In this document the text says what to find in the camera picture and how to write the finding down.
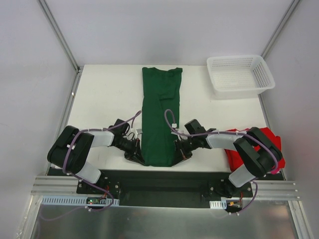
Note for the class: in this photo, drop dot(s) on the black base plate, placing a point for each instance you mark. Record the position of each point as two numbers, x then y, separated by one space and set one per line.
160 199

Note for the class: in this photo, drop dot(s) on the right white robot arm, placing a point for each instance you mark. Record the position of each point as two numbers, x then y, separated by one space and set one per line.
257 152

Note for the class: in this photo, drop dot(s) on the aluminium frame rail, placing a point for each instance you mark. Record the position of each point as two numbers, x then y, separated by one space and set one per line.
69 186

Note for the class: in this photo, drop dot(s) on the white cable duct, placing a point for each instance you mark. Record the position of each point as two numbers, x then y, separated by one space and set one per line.
79 201
221 204

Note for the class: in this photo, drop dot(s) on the green t shirt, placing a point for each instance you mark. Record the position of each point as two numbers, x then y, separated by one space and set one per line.
161 92

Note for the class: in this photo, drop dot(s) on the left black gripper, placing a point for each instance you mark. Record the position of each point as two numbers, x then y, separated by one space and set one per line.
134 152

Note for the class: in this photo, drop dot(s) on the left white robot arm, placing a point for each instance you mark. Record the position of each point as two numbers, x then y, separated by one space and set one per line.
71 149

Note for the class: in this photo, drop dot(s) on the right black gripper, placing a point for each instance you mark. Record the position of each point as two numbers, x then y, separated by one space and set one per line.
181 151

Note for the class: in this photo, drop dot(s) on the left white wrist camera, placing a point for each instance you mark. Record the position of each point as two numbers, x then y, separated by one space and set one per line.
138 132

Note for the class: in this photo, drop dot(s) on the white plastic basket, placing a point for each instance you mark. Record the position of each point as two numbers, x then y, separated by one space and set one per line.
239 77

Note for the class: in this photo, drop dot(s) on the left white cable duct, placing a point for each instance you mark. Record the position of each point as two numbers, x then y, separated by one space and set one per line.
79 201

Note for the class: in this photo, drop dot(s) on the pink folded t shirt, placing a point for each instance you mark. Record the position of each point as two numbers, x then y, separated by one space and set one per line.
275 171

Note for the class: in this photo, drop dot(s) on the right white cable duct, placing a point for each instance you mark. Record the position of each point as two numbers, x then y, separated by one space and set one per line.
221 204

